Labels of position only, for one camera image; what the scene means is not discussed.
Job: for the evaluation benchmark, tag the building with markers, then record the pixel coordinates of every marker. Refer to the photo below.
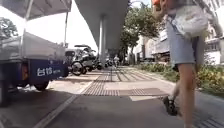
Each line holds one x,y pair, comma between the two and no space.
213,40

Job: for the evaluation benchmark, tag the tree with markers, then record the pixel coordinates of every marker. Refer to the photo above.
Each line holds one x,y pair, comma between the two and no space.
6,29

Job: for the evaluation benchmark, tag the row of trees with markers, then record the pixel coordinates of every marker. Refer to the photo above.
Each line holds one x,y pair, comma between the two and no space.
138,26

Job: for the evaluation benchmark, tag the concrete elevated viaduct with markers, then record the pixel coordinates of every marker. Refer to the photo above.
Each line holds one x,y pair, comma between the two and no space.
104,23

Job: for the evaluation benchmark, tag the grey paved sidewalk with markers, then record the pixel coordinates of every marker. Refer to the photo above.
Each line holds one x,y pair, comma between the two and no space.
113,110

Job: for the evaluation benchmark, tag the row of parked scooters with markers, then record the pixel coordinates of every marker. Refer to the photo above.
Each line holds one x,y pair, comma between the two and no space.
83,60

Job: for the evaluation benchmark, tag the person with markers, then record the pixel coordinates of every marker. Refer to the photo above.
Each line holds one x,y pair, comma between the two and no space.
116,60
185,50

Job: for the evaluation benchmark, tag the blue cargo tricycle with canopy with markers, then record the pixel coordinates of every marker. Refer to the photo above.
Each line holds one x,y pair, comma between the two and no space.
33,56

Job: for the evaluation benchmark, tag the green hedge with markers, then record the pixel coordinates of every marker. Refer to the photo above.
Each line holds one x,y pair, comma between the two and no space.
210,78

